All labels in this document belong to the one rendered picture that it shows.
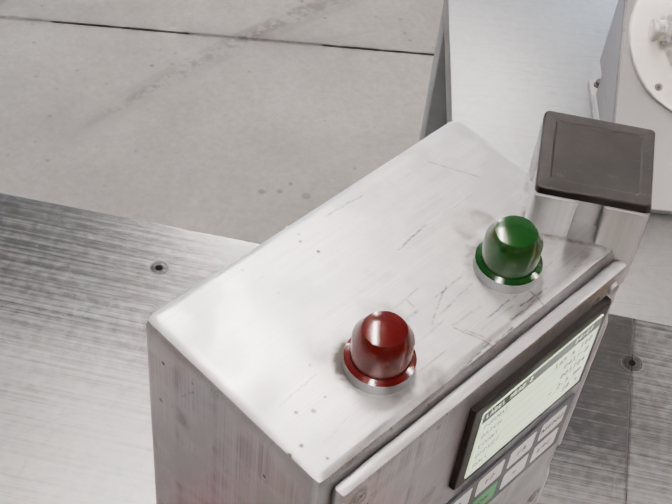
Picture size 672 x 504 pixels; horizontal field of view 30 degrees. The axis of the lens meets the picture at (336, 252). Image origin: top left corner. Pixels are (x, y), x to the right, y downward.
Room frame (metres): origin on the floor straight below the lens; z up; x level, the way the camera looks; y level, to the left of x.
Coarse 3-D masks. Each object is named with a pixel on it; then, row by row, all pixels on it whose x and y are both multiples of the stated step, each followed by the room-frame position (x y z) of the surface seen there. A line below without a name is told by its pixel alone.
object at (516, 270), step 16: (496, 224) 0.32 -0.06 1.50; (512, 224) 0.32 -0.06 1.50; (528, 224) 0.32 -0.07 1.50; (496, 240) 0.31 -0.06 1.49; (512, 240) 0.31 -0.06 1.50; (528, 240) 0.31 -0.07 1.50; (480, 256) 0.32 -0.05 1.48; (496, 256) 0.31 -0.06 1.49; (512, 256) 0.31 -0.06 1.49; (528, 256) 0.31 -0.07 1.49; (480, 272) 0.31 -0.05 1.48; (496, 272) 0.31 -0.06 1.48; (512, 272) 0.31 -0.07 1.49; (528, 272) 0.31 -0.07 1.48; (496, 288) 0.31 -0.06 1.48; (512, 288) 0.31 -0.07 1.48; (528, 288) 0.31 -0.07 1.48
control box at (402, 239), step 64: (448, 128) 0.39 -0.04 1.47; (384, 192) 0.35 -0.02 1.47; (448, 192) 0.36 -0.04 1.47; (512, 192) 0.36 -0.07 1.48; (256, 256) 0.31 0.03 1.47; (320, 256) 0.31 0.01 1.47; (384, 256) 0.32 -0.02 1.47; (448, 256) 0.32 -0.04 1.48; (576, 256) 0.33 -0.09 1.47; (192, 320) 0.28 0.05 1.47; (256, 320) 0.28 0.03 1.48; (320, 320) 0.28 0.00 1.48; (448, 320) 0.29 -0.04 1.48; (512, 320) 0.29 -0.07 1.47; (192, 384) 0.26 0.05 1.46; (256, 384) 0.25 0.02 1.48; (320, 384) 0.25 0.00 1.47; (448, 384) 0.26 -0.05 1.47; (192, 448) 0.26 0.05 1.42; (256, 448) 0.23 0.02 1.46; (320, 448) 0.23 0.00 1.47; (384, 448) 0.24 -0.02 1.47; (448, 448) 0.26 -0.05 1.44
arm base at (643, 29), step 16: (640, 0) 1.15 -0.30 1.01; (656, 0) 1.15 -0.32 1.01; (640, 16) 1.14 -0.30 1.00; (656, 16) 1.14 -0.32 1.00; (640, 32) 1.12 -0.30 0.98; (656, 32) 1.10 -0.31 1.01; (640, 48) 1.11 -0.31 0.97; (656, 48) 1.11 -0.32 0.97; (640, 64) 1.10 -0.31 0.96; (656, 64) 1.10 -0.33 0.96; (640, 80) 1.09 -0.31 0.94; (656, 80) 1.09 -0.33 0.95; (656, 96) 1.08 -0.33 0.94
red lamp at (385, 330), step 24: (384, 312) 0.27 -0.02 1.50; (360, 336) 0.26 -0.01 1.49; (384, 336) 0.26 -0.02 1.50; (408, 336) 0.26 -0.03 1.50; (360, 360) 0.26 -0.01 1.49; (384, 360) 0.26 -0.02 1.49; (408, 360) 0.26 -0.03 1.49; (360, 384) 0.25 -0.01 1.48; (384, 384) 0.25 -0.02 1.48; (408, 384) 0.26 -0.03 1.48
